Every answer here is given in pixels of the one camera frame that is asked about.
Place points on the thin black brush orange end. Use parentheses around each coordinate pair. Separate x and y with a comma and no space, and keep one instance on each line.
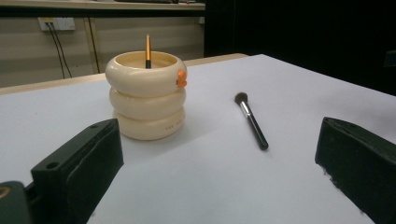
(148,51)

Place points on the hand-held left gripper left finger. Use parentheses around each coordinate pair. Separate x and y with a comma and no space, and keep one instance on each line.
(77,168)

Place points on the white table sheet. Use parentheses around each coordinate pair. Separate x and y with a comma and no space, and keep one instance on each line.
(218,174)

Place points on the cream ringed brush holder cup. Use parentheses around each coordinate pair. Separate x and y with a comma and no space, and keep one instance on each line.
(143,102)

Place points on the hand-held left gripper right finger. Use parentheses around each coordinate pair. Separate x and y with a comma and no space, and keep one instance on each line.
(361,168)

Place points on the black makeup brush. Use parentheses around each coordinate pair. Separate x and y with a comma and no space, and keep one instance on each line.
(253,124)

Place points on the white wall outlet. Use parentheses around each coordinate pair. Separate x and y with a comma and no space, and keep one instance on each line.
(59,23)

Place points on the black curtain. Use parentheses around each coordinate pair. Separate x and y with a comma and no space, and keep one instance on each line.
(295,31)

